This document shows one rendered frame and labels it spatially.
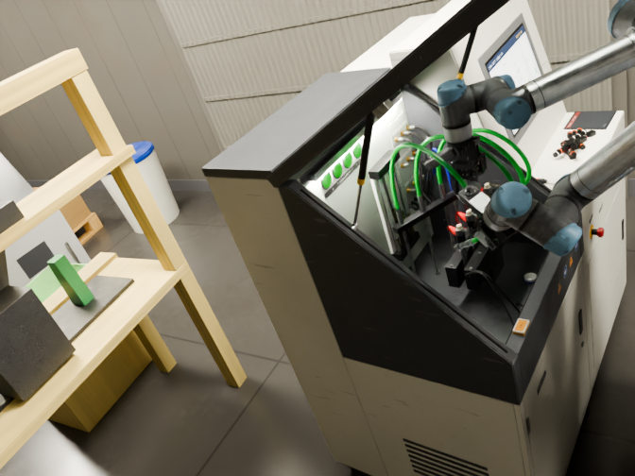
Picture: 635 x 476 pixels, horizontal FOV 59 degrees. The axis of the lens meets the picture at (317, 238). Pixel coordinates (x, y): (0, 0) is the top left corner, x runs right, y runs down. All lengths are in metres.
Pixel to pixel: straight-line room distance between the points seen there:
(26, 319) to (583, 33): 2.97
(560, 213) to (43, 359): 1.92
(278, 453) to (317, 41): 2.60
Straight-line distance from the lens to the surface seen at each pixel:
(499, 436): 1.81
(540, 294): 1.72
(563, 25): 3.43
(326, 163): 1.57
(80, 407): 3.41
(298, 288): 1.76
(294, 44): 4.09
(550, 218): 1.25
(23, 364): 2.40
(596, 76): 1.48
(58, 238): 3.99
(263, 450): 2.82
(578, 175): 1.32
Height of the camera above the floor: 2.08
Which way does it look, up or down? 31 degrees down
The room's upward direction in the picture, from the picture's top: 20 degrees counter-clockwise
